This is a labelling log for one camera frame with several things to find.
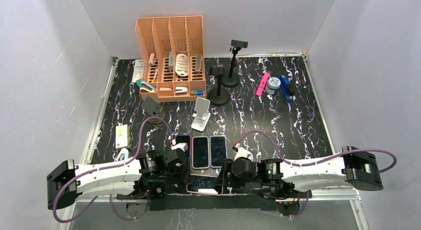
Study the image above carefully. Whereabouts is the blue-edged smartphone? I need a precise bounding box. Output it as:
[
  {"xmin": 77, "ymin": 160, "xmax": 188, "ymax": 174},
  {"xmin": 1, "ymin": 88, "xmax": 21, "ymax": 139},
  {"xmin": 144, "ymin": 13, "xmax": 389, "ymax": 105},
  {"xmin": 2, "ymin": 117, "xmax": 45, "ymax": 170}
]
[{"xmin": 210, "ymin": 136, "xmax": 227, "ymax": 168}]

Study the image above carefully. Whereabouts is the pink-cased tall smartphone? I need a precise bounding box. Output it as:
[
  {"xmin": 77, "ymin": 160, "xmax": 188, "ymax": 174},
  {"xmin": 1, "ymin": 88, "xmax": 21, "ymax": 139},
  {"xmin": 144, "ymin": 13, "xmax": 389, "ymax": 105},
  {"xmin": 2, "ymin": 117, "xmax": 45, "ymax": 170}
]
[{"xmin": 192, "ymin": 136, "xmax": 210, "ymax": 169}]

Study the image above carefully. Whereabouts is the magenta-edged black smartphone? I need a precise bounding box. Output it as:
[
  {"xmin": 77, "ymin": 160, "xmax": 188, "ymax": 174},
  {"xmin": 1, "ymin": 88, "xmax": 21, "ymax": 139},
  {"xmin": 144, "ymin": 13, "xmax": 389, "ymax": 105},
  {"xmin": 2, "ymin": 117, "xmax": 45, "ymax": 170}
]
[{"xmin": 175, "ymin": 135, "xmax": 191, "ymax": 158}]

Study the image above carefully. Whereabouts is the black round-base phone stand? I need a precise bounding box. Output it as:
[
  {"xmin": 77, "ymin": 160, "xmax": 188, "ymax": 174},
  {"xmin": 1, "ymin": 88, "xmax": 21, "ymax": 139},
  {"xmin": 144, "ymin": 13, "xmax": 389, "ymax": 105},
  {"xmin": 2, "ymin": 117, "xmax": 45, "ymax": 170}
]
[{"xmin": 207, "ymin": 66, "xmax": 230, "ymax": 106}]

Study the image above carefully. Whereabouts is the black tall phone stand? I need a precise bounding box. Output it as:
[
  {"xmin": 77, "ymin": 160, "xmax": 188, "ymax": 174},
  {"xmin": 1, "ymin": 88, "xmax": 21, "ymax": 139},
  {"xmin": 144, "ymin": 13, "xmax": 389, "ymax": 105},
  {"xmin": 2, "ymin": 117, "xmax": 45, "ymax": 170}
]
[{"xmin": 222, "ymin": 40, "xmax": 248, "ymax": 87}]

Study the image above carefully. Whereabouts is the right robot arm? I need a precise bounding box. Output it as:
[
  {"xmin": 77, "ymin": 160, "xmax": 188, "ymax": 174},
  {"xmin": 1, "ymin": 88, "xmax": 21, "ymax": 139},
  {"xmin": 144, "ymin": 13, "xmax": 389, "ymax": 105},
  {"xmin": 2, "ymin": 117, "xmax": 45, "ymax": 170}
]
[{"xmin": 214, "ymin": 146, "xmax": 384, "ymax": 198}]

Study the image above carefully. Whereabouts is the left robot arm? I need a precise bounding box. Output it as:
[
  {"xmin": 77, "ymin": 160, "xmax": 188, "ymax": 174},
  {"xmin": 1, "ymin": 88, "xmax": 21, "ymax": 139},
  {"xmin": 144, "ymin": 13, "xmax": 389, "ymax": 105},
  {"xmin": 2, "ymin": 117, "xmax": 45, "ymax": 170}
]
[{"xmin": 47, "ymin": 144, "xmax": 190, "ymax": 210}]

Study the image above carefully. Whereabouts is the white folding phone stand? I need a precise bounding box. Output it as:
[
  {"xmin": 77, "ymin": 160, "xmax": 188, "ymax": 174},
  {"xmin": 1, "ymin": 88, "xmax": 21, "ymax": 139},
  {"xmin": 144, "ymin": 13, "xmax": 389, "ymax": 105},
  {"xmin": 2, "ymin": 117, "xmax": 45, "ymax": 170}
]
[{"xmin": 191, "ymin": 97, "xmax": 211, "ymax": 132}]

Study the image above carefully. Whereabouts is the small yellow white box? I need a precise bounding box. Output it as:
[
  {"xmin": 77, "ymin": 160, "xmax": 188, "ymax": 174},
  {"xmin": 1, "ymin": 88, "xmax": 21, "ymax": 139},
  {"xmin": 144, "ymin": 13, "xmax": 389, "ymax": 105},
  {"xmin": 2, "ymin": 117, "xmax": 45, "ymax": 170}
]
[{"xmin": 115, "ymin": 124, "xmax": 130, "ymax": 150}]

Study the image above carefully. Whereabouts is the grey bottle blue cap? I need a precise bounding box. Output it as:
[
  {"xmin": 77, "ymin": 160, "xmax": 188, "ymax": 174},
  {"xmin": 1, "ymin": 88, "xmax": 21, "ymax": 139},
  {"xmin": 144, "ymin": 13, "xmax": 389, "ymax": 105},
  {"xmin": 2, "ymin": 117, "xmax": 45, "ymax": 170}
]
[{"xmin": 190, "ymin": 90, "xmax": 204, "ymax": 96}]

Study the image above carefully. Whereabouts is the white stapler in organizer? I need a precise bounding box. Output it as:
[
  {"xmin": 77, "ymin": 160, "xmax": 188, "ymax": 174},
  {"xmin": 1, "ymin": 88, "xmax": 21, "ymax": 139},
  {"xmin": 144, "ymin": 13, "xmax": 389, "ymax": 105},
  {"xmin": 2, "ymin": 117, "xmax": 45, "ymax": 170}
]
[{"xmin": 174, "ymin": 86, "xmax": 188, "ymax": 95}]

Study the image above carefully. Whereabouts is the small white blue bottle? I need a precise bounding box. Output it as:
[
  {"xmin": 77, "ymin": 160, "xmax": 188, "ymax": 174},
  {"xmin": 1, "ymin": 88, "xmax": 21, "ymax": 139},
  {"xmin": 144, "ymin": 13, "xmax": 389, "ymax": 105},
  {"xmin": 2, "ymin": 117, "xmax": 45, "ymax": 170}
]
[{"xmin": 265, "ymin": 77, "xmax": 281, "ymax": 95}]

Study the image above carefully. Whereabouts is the teal small box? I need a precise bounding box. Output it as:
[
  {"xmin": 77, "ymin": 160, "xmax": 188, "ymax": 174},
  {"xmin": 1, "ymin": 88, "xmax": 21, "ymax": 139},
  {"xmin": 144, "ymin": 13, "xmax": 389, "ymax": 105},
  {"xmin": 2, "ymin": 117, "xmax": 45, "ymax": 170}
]
[{"xmin": 137, "ymin": 79, "xmax": 156, "ymax": 93}]

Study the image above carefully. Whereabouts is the pink highlighter marker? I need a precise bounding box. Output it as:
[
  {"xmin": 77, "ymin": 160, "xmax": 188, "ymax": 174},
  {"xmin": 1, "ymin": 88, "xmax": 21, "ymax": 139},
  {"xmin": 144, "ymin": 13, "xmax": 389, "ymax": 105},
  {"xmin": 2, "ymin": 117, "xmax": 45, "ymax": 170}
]
[{"xmin": 255, "ymin": 72, "xmax": 270, "ymax": 97}]

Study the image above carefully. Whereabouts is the blue stapler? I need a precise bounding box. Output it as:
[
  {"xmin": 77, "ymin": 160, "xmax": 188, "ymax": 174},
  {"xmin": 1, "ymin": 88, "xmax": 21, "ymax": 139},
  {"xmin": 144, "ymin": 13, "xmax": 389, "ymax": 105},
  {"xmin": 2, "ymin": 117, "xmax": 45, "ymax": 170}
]
[{"xmin": 280, "ymin": 75, "xmax": 295, "ymax": 101}]

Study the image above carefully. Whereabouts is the white paper packet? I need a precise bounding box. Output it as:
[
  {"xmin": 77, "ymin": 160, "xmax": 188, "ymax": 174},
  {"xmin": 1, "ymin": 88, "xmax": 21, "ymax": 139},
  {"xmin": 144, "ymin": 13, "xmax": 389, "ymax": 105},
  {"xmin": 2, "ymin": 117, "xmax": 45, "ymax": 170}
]
[{"xmin": 132, "ymin": 59, "xmax": 143, "ymax": 83}]

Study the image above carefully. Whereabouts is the beige long stapler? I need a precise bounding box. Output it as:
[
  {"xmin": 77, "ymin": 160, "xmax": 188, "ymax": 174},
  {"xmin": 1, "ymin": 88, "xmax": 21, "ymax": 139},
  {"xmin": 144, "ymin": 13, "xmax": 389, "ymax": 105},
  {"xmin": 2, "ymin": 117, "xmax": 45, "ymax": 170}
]
[{"xmin": 194, "ymin": 54, "xmax": 202, "ymax": 72}]

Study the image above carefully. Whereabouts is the white oval label tag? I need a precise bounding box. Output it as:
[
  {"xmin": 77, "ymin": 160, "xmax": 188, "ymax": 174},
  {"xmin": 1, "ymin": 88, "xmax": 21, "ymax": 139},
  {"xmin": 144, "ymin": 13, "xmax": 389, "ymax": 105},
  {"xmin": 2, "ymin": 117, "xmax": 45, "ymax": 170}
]
[{"xmin": 174, "ymin": 54, "xmax": 189, "ymax": 77}]

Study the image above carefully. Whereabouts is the pink eraser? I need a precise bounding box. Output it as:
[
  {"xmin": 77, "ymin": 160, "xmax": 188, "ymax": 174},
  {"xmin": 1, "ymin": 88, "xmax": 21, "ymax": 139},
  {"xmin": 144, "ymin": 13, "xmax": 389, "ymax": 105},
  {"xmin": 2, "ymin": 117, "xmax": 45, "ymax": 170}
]
[{"xmin": 148, "ymin": 53, "xmax": 155, "ymax": 66}]

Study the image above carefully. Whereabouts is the green white small box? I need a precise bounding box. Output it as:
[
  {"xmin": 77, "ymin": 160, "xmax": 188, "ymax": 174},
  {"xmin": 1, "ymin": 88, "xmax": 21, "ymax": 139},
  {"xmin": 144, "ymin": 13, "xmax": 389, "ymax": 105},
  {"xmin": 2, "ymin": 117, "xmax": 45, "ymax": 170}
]
[{"xmin": 168, "ymin": 51, "xmax": 174, "ymax": 72}]

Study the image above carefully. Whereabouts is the orange plastic file organizer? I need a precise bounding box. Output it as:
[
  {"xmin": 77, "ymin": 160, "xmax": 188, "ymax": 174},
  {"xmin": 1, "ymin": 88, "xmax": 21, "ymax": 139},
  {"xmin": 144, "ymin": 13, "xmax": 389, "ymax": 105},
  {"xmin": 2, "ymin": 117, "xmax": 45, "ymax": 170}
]
[{"xmin": 136, "ymin": 15, "xmax": 207, "ymax": 102}]

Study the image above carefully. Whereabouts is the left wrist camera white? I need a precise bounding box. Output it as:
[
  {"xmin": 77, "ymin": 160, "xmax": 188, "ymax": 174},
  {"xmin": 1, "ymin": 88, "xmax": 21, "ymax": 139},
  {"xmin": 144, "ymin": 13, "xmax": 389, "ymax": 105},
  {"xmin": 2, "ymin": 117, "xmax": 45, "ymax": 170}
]
[{"xmin": 171, "ymin": 140, "xmax": 190, "ymax": 154}]

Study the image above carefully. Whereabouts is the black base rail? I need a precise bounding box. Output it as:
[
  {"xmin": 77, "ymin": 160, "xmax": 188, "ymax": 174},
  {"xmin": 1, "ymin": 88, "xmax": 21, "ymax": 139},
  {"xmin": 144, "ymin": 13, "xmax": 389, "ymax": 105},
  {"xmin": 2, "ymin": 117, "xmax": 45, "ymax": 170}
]
[{"xmin": 112, "ymin": 176, "xmax": 330, "ymax": 219}]

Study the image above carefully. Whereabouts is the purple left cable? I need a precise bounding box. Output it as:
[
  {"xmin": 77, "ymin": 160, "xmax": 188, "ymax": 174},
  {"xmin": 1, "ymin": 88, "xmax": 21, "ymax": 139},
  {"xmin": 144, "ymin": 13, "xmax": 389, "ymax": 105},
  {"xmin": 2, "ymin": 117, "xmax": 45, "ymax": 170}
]
[{"xmin": 52, "ymin": 116, "xmax": 175, "ymax": 224}]

